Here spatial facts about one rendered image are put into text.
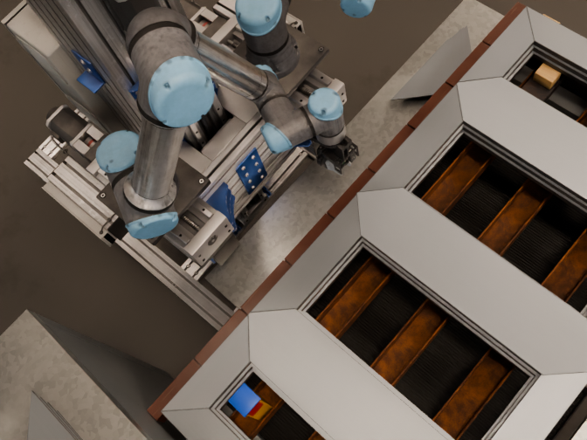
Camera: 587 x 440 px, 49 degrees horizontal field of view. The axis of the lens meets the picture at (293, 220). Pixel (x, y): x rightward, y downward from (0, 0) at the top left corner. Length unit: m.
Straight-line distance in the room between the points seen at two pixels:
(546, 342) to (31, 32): 1.53
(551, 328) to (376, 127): 0.83
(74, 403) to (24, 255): 1.55
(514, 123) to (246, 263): 0.87
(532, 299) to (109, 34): 1.19
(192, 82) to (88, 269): 1.89
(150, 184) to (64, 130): 0.66
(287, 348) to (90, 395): 0.49
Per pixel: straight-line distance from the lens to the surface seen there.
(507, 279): 1.73
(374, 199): 1.79
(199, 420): 1.72
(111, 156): 1.54
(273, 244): 1.97
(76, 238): 3.02
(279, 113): 1.48
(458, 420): 1.84
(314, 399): 1.66
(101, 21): 1.53
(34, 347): 1.72
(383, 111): 2.13
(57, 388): 1.67
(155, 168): 1.34
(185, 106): 1.16
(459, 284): 1.71
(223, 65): 1.39
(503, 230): 1.97
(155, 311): 2.76
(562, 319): 1.73
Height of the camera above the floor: 2.51
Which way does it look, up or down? 67 degrees down
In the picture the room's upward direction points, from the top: 23 degrees counter-clockwise
